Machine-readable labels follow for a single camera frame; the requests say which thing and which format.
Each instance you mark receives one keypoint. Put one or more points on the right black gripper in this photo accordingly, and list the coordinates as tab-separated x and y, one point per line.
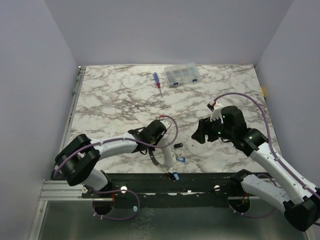
204	128

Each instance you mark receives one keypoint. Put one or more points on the black key tag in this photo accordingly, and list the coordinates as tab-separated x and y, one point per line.
178	145

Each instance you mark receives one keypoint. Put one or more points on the grey large key ring holder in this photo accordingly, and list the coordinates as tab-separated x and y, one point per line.
162	157

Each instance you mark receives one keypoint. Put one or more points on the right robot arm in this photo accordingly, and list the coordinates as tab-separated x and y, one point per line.
296	197

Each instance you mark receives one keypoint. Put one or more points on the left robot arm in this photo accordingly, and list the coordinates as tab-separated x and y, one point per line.
76	162

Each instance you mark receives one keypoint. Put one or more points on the clear plastic organizer box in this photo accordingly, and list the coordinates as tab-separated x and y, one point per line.
182	74

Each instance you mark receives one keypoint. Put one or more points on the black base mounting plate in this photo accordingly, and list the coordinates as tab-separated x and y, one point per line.
156	190

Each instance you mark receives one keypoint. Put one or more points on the blue red screwdriver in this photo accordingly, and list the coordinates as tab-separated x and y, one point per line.
157	82

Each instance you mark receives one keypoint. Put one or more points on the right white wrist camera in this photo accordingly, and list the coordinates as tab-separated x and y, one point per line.
215	107

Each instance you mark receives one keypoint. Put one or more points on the aluminium frame rail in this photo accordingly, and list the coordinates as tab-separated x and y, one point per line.
59	190

